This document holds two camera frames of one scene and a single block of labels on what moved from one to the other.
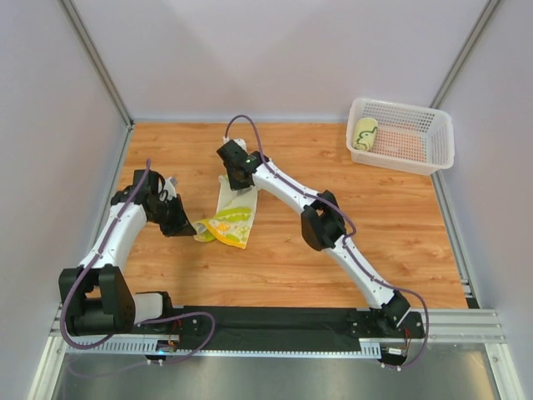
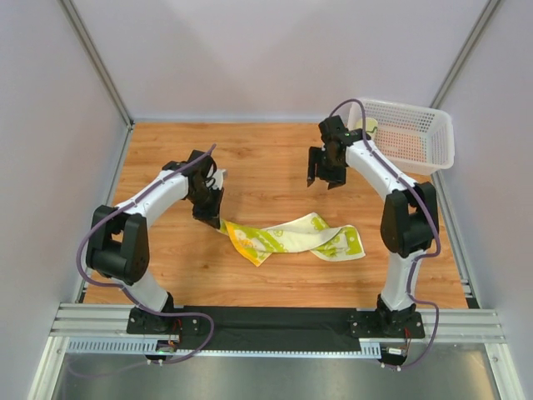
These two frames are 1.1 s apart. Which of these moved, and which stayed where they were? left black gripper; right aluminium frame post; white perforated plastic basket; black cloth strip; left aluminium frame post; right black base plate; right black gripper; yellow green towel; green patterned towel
Moved: yellow green towel; left black gripper; right black gripper
Stayed: right black base plate; left aluminium frame post; white perforated plastic basket; right aluminium frame post; black cloth strip; green patterned towel
